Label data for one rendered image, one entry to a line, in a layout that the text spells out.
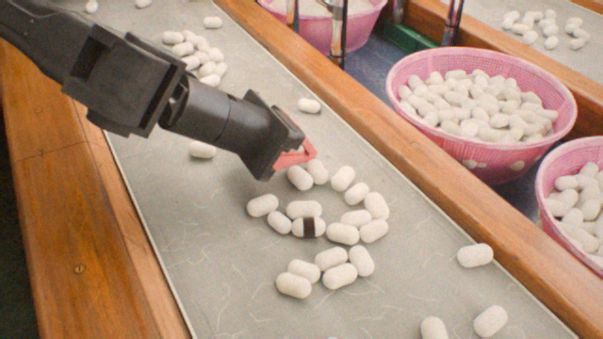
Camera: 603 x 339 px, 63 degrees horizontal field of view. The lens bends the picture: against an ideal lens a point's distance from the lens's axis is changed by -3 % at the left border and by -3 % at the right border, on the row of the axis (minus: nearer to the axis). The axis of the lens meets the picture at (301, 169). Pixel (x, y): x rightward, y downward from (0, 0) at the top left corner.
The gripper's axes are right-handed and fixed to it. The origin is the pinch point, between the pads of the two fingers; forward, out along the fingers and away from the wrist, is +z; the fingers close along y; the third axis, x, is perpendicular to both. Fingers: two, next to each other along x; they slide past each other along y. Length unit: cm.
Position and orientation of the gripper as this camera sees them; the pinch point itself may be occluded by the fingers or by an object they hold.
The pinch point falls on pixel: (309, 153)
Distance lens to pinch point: 61.6
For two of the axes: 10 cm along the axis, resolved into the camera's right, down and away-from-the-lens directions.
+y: -4.8, -5.6, 6.8
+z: 6.9, 2.4, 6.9
